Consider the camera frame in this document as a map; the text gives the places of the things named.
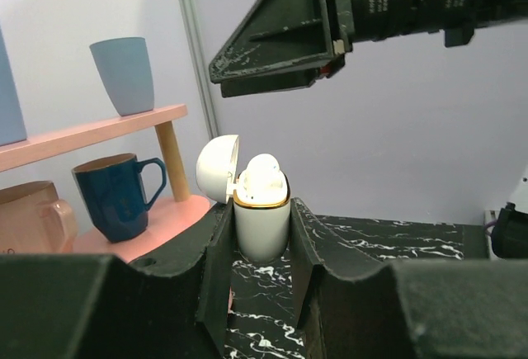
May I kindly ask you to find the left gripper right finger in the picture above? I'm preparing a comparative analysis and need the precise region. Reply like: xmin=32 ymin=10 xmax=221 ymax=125
xmin=290 ymin=198 xmax=527 ymax=358

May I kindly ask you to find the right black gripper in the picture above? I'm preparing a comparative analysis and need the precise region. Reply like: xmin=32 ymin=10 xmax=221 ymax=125
xmin=209 ymin=0 xmax=392 ymax=98

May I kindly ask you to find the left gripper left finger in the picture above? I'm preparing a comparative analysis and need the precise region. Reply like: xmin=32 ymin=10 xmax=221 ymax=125
xmin=1 ymin=203 xmax=234 ymax=358

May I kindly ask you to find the white earbud charging case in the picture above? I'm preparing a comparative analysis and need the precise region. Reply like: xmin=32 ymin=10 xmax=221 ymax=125
xmin=196 ymin=135 xmax=290 ymax=263

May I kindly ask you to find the white earbud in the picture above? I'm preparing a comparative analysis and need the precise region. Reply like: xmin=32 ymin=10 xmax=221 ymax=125
xmin=237 ymin=154 xmax=287 ymax=205

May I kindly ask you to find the pink three-tier wooden shelf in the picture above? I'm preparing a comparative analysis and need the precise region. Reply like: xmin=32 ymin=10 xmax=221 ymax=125
xmin=1 ymin=104 xmax=210 ymax=262

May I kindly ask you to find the dark blue faceted mug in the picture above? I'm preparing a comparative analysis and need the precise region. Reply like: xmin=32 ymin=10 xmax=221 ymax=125
xmin=73 ymin=153 xmax=167 ymax=243

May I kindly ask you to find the beige mug on shelf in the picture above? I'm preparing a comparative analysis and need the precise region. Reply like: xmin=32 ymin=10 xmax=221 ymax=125
xmin=1 ymin=181 xmax=78 ymax=254

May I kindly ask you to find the right blue plastic cup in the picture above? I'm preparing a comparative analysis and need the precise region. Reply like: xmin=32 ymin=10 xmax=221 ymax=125
xmin=89 ymin=37 xmax=155 ymax=116

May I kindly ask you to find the blue plastic cup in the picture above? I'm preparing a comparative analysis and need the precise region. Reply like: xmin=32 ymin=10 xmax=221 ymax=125
xmin=0 ymin=34 xmax=27 ymax=146
xmin=89 ymin=37 xmax=155 ymax=116

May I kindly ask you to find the left blue plastic cup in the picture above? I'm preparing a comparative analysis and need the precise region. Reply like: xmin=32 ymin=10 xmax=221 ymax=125
xmin=0 ymin=34 xmax=27 ymax=146

